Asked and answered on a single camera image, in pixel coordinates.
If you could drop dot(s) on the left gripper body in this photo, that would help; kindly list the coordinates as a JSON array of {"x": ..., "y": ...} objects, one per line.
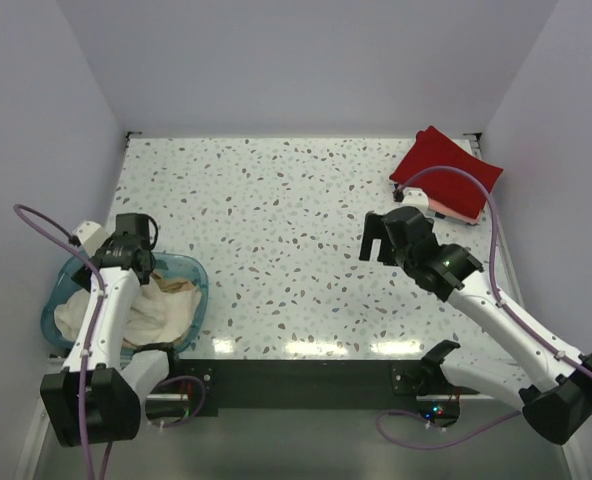
[{"x": 83, "y": 275}]

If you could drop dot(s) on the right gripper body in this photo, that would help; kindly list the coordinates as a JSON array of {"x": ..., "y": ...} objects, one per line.
[{"x": 405, "y": 262}]

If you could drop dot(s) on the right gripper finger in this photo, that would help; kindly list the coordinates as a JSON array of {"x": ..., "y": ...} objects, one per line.
[
  {"x": 373, "y": 229},
  {"x": 388, "y": 254}
]

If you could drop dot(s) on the cream white t-shirt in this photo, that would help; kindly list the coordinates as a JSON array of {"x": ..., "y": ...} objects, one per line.
[{"x": 154, "y": 316}]

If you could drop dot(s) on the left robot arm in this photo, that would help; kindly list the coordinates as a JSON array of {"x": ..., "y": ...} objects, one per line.
[{"x": 94, "y": 398}]

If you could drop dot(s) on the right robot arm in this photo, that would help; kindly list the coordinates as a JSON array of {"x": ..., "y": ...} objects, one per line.
[{"x": 549, "y": 381}]

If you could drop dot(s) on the folded pink t-shirt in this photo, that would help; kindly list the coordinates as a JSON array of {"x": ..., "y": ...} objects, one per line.
[{"x": 436, "y": 206}]

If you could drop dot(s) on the tan t-shirt in basket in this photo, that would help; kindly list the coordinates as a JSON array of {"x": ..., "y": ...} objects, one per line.
[{"x": 172, "y": 285}]

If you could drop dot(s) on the teal plastic basket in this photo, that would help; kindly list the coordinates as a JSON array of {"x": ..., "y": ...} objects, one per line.
[{"x": 167, "y": 265}]

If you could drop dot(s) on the folded red t-shirt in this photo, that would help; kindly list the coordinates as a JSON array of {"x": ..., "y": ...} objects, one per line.
[{"x": 434, "y": 164}]

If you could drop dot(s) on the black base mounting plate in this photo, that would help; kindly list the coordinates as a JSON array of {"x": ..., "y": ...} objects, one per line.
[{"x": 299, "y": 385}]

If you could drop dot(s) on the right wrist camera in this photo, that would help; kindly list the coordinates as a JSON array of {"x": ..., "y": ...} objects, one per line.
[{"x": 412, "y": 197}]

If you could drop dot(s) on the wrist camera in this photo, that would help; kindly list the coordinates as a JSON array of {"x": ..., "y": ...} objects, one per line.
[
  {"x": 91, "y": 236},
  {"x": 412, "y": 197}
]

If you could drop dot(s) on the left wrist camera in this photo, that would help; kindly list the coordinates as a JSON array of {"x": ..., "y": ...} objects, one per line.
[{"x": 91, "y": 236}]

